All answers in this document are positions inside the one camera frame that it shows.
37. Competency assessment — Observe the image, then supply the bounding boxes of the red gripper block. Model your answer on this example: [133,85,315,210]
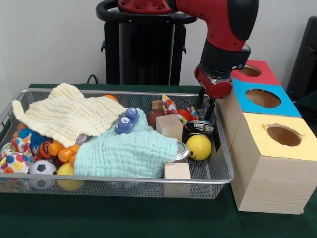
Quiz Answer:
[194,66,232,122]

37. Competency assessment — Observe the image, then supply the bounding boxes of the wooden box with three holes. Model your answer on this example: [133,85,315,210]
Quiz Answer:
[216,60,317,215]

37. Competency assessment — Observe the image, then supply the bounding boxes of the clear mesh bin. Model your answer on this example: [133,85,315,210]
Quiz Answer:
[0,88,235,200]

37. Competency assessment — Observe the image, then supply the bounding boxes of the black soda can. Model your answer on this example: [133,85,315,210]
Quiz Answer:
[186,120,214,135]

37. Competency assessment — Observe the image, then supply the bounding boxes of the red ball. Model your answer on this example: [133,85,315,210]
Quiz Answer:
[176,109,195,122]

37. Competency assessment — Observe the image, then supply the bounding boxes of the large wooden cube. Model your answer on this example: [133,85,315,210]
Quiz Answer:
[156,114,183,142]

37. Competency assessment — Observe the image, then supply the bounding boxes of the yellow smiley ball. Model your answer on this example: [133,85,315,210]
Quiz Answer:
[186,134,212,161]

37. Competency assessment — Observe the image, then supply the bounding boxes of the small wooden cube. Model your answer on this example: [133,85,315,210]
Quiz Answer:
[164,163,191,181]

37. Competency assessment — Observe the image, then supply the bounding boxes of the blue toy car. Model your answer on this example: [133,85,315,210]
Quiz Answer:
[114,107,140,135]

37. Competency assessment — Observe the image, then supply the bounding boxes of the mint green muslin cloth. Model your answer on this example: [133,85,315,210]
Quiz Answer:
[73,108,178,179]

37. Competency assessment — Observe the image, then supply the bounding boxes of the black chair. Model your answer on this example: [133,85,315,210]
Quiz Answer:
[286,16,317,122]

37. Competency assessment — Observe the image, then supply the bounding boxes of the pale yellow muslin cloth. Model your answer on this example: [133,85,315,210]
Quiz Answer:
[11,83,127,148]

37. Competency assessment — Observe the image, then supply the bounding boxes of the black and white soccer ball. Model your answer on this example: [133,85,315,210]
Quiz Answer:
[27,160,57,191]

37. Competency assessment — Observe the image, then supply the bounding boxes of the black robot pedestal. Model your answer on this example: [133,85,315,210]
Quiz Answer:
[96,0,199,86]

